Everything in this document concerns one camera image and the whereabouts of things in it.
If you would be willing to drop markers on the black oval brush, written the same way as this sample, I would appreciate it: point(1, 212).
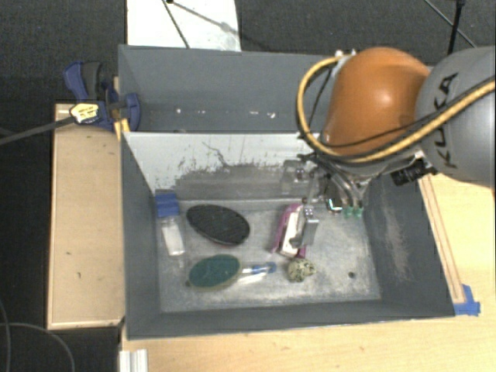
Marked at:
point(218, 224)

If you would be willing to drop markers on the speckled pale stone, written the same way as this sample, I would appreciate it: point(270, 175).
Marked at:
point(301, 269)

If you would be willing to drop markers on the purple and white stapler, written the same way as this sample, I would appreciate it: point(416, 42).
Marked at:
point(286, 231)

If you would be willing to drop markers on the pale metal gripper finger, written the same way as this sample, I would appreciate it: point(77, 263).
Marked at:
point(310, 227)
point(293, 178)

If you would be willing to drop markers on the grey metal bin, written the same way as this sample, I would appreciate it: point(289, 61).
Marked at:
point(217, 87)

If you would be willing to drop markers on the black cylinder on white bracket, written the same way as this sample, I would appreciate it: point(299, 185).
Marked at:
point(407, 174)

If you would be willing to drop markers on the clear bottle with blue cap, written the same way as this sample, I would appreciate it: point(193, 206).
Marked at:
point(171, 231)

